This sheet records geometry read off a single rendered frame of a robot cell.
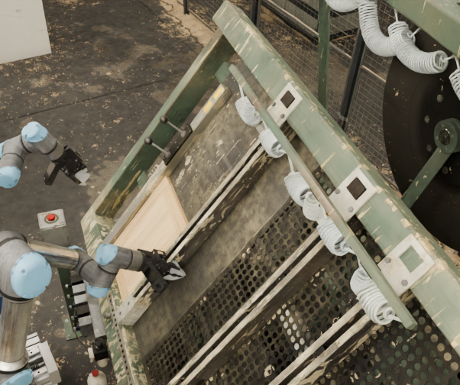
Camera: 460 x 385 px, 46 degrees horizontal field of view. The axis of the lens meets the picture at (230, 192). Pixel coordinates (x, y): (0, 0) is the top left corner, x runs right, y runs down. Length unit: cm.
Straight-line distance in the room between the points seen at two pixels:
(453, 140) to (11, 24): 471
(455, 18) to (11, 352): 163
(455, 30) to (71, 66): 452
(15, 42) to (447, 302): 515
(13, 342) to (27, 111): 358
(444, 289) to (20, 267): 109
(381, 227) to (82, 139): 361
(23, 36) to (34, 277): 444
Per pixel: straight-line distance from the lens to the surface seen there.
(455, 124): 182
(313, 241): 161
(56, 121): 501
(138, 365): 225
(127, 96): 524
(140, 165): 262
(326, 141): 164
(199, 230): 201
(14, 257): 164
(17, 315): 174
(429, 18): 182
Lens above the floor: 285
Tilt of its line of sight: 43 degrees down
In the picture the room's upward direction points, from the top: 4 degrees clockwise
